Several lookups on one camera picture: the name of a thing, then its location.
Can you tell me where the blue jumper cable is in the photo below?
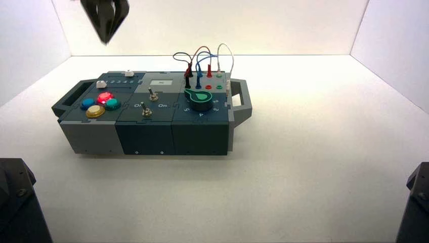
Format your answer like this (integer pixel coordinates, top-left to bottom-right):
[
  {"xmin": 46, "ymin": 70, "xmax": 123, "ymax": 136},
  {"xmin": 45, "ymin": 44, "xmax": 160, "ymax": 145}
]
[{"xmin": 195, "ymin": 51, "xmax": 218, "ymax": 90}]

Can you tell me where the yellow push button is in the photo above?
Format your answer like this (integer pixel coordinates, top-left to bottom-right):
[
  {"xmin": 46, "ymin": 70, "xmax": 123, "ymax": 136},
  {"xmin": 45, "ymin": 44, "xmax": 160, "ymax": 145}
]
[{"xmin": 85, "ymin": 105, "xmax": 106, "ymax": 118}]

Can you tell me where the white jumper cable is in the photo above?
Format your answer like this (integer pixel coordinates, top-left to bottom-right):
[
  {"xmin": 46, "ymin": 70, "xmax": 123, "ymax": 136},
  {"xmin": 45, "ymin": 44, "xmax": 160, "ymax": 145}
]
[{"xmin": 217, "ymin": 43, "xmax": 235, "ymax": 98}]

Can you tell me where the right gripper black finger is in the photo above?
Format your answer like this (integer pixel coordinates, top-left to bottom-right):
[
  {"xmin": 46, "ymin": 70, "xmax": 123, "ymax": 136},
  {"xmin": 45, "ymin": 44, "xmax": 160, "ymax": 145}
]
[
  {"xmin": 108, "ymin": 0, "xmax": 130, "ymax": 45},
  {"xmin": 80, "ymin": 0, "xmax": 113, "ymax": 45}
]

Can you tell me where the blue push button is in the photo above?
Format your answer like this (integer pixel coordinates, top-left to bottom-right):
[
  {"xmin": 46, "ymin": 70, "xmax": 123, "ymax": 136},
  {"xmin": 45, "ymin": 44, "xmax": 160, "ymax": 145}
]
[{"xmin": 80, "ymin": 98, "xmax": 97, "ymax": 111}]

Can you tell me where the black jumper cable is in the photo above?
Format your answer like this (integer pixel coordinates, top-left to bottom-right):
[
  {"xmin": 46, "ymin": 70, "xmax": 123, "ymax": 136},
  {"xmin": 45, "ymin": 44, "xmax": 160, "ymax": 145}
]
[{"xmin": 173, "ymin": 52, "xmax": 194, "ymax": 90}]

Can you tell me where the green push button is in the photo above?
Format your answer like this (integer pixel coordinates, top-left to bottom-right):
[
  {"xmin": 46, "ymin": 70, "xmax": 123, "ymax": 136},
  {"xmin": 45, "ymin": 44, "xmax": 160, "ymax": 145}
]
[{"xmin": 104, "ymin": 98, "xmax": 122, "ymax": 111}]

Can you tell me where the blue grey control box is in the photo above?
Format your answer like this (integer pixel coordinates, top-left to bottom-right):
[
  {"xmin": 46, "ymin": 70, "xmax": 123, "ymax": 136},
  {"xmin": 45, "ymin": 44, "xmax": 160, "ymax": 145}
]
[{"xmin": 51, "ymin": 70, "xmax": 253, "ymax": 156}]

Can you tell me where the green rotary knob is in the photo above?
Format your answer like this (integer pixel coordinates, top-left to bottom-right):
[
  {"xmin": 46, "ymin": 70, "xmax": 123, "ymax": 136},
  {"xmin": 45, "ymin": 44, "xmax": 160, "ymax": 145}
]
[{"xmin": 184, "ymin": 88, "xmax": 214, "ymax": 112}]

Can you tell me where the red push button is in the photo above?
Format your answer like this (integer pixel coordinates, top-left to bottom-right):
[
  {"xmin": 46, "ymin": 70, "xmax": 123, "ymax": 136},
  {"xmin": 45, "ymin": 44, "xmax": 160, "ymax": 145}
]
[{"xmin": 96, "ymin": 92, "xmax": 114, "ymax": 105}]

